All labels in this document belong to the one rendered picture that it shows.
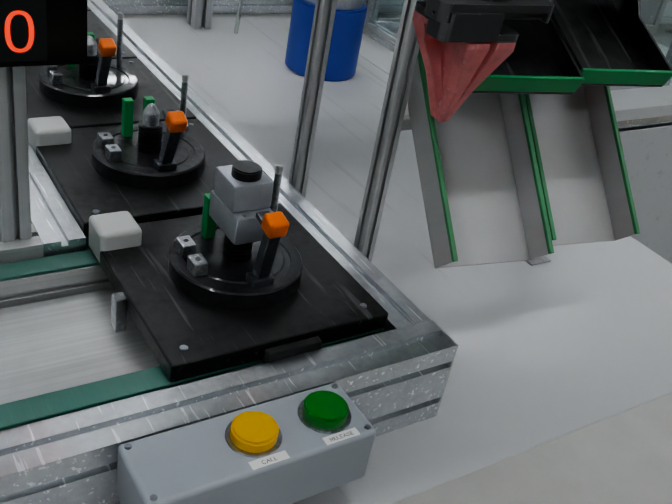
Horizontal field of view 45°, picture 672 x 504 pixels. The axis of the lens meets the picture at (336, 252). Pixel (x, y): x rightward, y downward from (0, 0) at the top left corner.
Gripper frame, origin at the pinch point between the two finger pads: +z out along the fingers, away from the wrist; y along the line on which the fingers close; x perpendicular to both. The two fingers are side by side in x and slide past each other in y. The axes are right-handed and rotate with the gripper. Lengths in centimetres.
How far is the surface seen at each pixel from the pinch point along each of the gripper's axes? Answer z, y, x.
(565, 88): 4.3, -26.3, -10.7
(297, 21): 29, -47, -99
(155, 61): 30, -10, -81
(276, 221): 16.8, 5.1, -12.1
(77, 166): 28, 14, -46
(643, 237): 79, -149, -66
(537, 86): 4.1, -22.7, -11.2
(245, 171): 14.8, 5.6, -18.3
